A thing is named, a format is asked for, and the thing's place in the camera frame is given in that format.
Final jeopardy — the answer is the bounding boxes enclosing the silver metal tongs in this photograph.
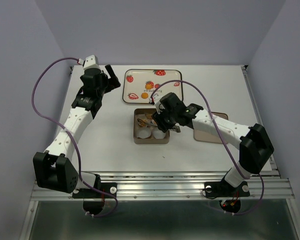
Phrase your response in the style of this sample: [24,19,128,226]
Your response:
[137,118,181,133]

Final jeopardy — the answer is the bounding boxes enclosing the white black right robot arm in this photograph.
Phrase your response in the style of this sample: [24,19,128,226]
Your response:
[149,92,274,195]

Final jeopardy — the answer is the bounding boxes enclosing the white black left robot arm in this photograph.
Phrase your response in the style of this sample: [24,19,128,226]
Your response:
[33,64,121,193]

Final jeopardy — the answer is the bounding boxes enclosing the strawberry print tray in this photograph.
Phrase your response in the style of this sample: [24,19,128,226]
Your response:
[122,69,184,104]

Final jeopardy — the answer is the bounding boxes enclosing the gold square tin box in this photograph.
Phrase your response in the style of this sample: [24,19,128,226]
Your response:
[133,108,170,145]

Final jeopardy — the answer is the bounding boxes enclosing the gold tin lid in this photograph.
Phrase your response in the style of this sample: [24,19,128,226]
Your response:
[193,111,229,145]

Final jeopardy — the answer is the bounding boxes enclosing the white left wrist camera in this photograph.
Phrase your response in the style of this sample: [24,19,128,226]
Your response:
[83,55,100,71]

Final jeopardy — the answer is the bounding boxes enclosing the aluminium table frame rail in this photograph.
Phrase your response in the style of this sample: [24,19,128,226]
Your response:
[29,171,296,201]

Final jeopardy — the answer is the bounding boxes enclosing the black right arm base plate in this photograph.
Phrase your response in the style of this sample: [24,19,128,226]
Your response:
[203,180,250,199]

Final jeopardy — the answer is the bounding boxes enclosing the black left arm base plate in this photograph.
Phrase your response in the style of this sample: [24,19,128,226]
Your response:
[72,182,118,199]

